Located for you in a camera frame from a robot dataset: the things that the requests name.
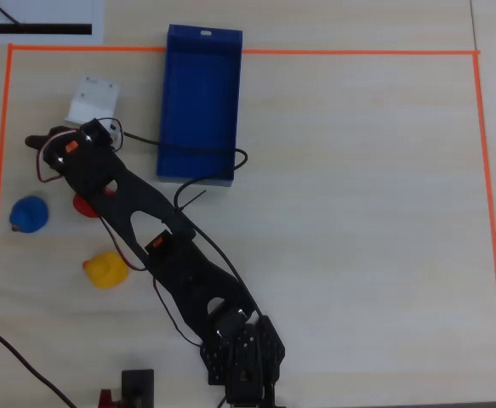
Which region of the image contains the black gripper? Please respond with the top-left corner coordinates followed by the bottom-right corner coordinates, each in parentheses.
top-left (25, 117), bottom-right (122, 193)

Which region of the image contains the blue rubber duck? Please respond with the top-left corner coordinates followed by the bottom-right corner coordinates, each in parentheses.
top-left (9, 195), bottom-right (49, 235)

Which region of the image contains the red rubber duck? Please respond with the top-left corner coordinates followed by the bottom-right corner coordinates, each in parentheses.
top-left (72, 186), bottom-right (117, 219)

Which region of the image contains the yellow rubber duck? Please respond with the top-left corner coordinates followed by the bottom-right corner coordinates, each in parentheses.
top-left (82, 251), bottom-right (129, 290)

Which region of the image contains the blue plastic box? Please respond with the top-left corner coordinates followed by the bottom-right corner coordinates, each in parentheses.
top-left (156, 23), bottom-right (244, 189)

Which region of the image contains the white paper with black bar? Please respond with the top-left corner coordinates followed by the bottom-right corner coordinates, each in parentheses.
top-left (0, 0), bottom-right (105, 46)

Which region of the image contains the black clamp stand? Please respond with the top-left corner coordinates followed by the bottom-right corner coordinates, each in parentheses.
top-left (121, 368), bottom-right (156, 408)

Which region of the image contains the white camera box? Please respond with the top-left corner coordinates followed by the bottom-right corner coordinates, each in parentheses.
top-left (66, 75), bottom-right (122, 127)

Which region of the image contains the thin black cable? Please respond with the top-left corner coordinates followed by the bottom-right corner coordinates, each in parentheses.
top-left (0, 0), bottom-right (26, 28)

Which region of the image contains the black camera cable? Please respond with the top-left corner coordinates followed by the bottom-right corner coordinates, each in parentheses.
top-left (122, 131), bottom-right (275, 329)

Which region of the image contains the thick black cable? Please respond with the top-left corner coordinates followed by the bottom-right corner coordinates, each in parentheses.
top-left (0, 315), bottom-right (79, 408)

